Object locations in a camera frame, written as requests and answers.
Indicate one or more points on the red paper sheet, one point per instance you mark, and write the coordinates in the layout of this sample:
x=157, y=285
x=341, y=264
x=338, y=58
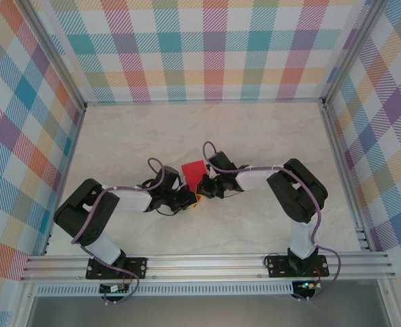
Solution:
x=193, y=173

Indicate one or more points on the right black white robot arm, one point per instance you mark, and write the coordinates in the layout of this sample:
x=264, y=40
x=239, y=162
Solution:
x=299, y=197

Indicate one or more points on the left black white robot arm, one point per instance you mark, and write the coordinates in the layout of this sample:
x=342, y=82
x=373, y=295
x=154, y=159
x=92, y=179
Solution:
x=84, y=214

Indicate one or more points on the grey metal sheet panel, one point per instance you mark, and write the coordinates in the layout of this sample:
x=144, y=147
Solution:
x=203, y=311

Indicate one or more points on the left small black circuit board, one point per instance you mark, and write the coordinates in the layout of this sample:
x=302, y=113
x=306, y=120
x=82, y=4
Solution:
x=108, y=289

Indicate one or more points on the small black circuit board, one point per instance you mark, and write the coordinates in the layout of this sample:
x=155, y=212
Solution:
x=305, y=285
x=108, y=289

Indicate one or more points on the right small black circuit board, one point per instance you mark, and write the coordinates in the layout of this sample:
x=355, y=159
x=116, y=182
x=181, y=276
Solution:
x=305, y=285

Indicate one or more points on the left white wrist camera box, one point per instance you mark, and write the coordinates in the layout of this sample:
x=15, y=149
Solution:
x=179, y=182

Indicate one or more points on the long aluminium mounting rail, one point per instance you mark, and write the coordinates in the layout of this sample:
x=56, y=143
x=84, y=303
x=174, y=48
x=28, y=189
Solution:
x=203, y=267

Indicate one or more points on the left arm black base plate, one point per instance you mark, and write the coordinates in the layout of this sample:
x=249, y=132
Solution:
x=139, y=265

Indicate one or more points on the thin aluminium wall rail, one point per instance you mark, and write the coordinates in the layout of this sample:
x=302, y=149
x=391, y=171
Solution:
x=203, y=101

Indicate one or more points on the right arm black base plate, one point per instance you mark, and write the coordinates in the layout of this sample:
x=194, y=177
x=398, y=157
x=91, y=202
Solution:
x=278, y=267

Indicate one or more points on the aluminium table side rail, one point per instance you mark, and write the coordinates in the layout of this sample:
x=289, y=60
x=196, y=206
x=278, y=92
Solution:
x=344, y=170

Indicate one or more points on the aluminium frame post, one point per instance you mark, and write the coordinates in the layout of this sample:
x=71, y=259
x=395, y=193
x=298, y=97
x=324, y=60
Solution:
x=55, y=54
x=351, y=47

